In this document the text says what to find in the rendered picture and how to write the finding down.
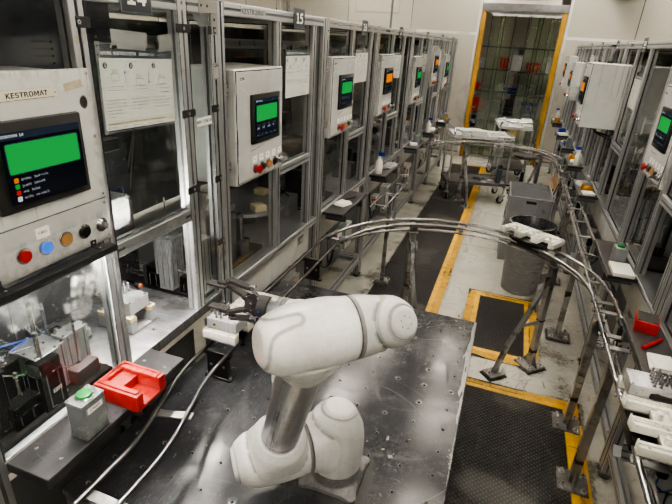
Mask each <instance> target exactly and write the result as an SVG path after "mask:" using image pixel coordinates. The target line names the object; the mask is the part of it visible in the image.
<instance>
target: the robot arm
mask: <svg viewBox="0 0 672 504"><path fill-rule="evenodd" d="M207 285H209V286H214V287H218V288H222V289H226V288H228V289H230V290H231V291H233V292H234V293H236V294H237V295H239V296H240V297H241V299H243V300H244V303H245V305H244V306H242V307H237V308H232V309H230V308H231V307H230V306H228V305H224V304H220V303H216V302H212V303H211V304H209V305H208V308H212V309H216V310H219V312H222V313H225V315H226V316H228V319H229V320H235V321H246V322H250V323H252V324H253V323H254V322H255V321H256V320H257V318H256V316H257V317H259V319H258V321H257V323H256V324H255V325H254V328H253V331H252V348H253V353H254V357H255V359H256V362H257V364H258V365H259V366H260V367H261V368H262V369H263V370H264V371H265V372H267V373H270V374H272V376H271V379H272V386H273V387H272V391H271V397H270V401H269V405H268V409H267V414H266V415H265V416H263V417H262V418H260V419H259V420H258V421H257V423H256V424H255V425H254V426H252V427H251V428H250V429H249V430H248V431H246V432H244V433H242V434H241V435H240V436H239V437H238V438H237V439H236V440H235V441H234V442H233V445H232V446H231V448H230V455H231V460H232V466H233V471H234V476H235V480H236V481H237V482H239V483H241V485H243V486H247V487H252V488H264V487H269V486H273V485H277V484H281V483H284V482H288V481H291V480H294V479H297V478H299V477H300V479H299V486H300V487H301V488H306V489H312V490H315V491H317V492H320V493H323V494H326V495H329V496H331V497H334V498H337V499H340V500H342V501H343V502H345V503H346V504H354V503H355V501H356V492H357V490H358V487H359V485H360V482H361V479H362V477H363V474H364V472H365V469H366V468H367V467H368V466H369V464H370V459H369V458H368V457H367V456H362V454H363V447H364V426H363V421H362V418H361V416H360V414H359V412H358V410H357V408H356V407H355V405H354V404H353V403H352V402H351V401H350V400H349V399H347V398H345V397H340V396H334V397H329V398H326V399H324V400H323V401H321V402H320V403H319V404H318V405H316V406H315V408H314V410H313V411H311V412H310V409H311V406H312V404H313V401H314V398H315V396H316V393H317V391H318V388H319V385H320V384H321V383H322V382H324V381H325V380H326V379H327V378H328V377H329V376H330V375H332V374H333V373H334V372H335V371H337V370H338V369H340V368H341V367H342V365H343V364H345V363H348V362H350V361H354V360H358V359H362V358H365V357H369V356H372V355H375V354H378V353H381V352H384V351H386V350H387V349H388V348H390V349H396V348H399V347H401V346H403V345H405V344H406V343H408V342H409V341H410V340H411V339H412V338H413V337H414V335H415V333H416V330H417V317H416V315H415V313H414V309H413V308H412V307H411V306H410V305H409V304H408V303H407V302H406V301H404V300H403V299H401V298H399V297H397V296H393V295H345V296H325V297H317V298H311V299H306V300H304V299H290V298H285V297H281V296H273V297H271V296H267V295H260V294H258V293H257V292H256V289H255V288H256V287H257V285H256V284H249V283H246V282H244V281H242V280H239V279H237V278H234V277H230V278H228V279H227V280H226V281H224V280H219V281H217V280H213V279H211V280H210V281H209V282H207ZM243 289H244V290H243ZM245 290H248V291H249V292H252V294H251V293H249V292H248V291H245ZM246 296H247V297H246ZM246 312H249V313H250V314H251V315H244V314H237V313H246ZM309 412H310V413H309Z"/></svg>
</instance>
